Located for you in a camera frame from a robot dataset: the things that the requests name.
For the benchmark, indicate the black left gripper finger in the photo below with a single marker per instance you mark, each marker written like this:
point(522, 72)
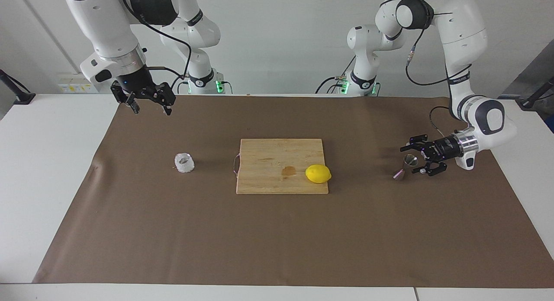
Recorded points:
point(419, 142)
point(435, 168)

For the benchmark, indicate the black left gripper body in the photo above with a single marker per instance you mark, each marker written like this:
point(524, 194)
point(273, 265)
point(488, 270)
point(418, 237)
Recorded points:
point(445, 148)

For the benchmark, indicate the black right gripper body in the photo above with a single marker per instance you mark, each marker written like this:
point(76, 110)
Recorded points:
point(137, 82)

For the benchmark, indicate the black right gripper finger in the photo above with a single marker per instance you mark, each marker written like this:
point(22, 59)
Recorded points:
point(166, 95)
point(123, 97)

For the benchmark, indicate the steel double jigger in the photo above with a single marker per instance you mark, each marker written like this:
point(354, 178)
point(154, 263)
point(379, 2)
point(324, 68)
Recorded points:
point(400, 174)

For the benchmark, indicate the clear textured glass cup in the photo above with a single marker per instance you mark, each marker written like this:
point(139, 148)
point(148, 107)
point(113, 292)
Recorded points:
point(184, 163)

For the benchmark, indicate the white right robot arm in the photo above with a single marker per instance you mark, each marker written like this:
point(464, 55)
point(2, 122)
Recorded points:
point(99, 20)

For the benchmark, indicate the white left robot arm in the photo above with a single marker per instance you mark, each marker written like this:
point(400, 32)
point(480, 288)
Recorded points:
point(458, 33)

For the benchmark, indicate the yellow lemon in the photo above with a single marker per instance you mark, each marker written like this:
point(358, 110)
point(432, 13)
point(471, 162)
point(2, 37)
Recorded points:
point(318, 174)

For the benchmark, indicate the blue object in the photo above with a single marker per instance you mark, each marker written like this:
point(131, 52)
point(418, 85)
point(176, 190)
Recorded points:
point(551, 124)

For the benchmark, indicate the dark grey panel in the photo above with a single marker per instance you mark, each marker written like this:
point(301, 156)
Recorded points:
point(536, 67)

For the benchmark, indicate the brown paper table mat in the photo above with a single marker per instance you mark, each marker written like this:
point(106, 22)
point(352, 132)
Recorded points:
point(277, 232)

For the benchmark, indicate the white wall socket box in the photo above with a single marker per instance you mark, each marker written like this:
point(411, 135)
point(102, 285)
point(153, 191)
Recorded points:
point(69, 87)

